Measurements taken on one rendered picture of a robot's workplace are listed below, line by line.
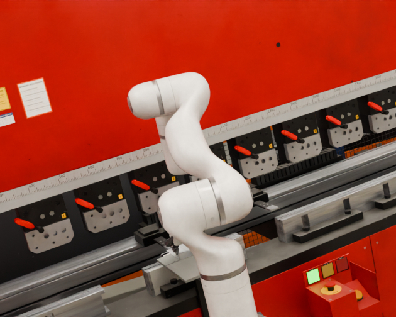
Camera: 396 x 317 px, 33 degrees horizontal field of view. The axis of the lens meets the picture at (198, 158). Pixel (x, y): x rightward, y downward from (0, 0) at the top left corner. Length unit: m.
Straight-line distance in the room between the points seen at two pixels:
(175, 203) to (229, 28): 0.97
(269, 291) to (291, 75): 0.80
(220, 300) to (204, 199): 0.26
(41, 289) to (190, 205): 1.11
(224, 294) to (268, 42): 1.11
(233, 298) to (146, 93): 0.60
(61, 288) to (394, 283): 1.31
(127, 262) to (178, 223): 1.07
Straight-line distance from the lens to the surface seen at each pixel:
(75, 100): 2.19
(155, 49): 2.27
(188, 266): 2.26
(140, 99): 1.82
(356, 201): 2.75
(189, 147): 1.68
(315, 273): 2.45
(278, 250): 2.55
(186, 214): 1.57
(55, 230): 2.23
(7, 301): 2.55
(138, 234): 2.62
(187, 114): 1.75
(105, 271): 2.60
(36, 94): 2.16
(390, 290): 2.80
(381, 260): 2.73
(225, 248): 1.63
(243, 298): 1.67
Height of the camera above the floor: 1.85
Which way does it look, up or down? 13 degrees down
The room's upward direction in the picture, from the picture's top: 13 degrees counter-clockwise
